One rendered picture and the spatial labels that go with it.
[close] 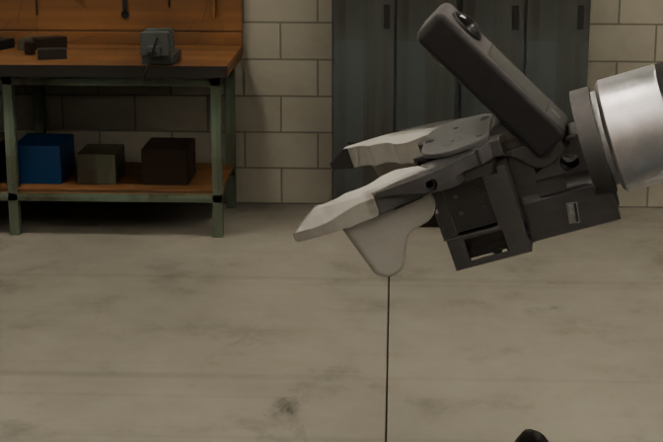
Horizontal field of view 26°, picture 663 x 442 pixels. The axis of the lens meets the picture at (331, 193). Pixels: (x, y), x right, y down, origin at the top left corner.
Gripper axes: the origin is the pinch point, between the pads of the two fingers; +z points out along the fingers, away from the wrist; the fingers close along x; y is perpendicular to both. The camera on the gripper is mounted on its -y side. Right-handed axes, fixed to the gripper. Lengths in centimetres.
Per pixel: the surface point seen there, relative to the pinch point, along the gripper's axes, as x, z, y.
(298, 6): 654, 157, 77
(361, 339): 427, 122, 181
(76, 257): 521, 269, 142
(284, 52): 651, 172, 98
